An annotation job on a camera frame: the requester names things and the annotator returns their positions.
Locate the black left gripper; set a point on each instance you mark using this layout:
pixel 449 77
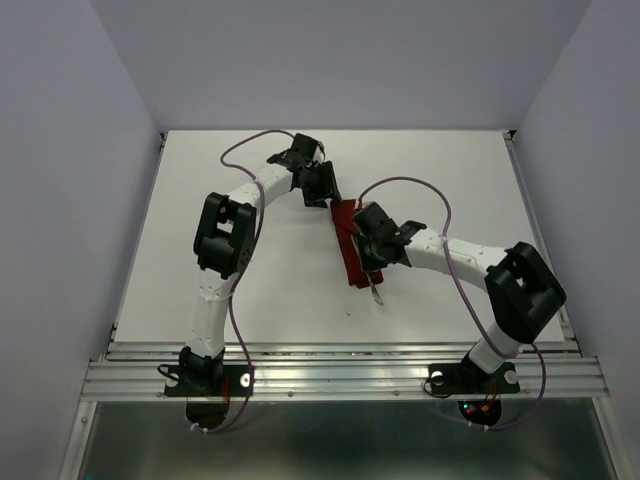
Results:
pixel 328 188

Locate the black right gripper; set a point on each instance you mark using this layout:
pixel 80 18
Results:
pixel 368 263

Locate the dark red cloth napkin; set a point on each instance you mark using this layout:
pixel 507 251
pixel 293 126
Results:
pixel 341 214

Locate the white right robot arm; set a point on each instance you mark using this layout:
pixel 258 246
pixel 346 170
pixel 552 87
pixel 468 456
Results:
pixel 524 293

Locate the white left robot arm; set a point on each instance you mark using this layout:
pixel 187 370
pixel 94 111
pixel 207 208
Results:
pixel 227 235

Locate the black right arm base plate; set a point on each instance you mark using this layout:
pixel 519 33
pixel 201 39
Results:
pixel 465 378

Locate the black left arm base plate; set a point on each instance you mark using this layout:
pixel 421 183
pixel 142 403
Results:
pixel 231 381

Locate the aluminium right side rail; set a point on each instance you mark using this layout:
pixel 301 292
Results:
pixel 564 321

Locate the aluminium front frame rail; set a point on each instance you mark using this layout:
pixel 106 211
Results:
pixel 324 372

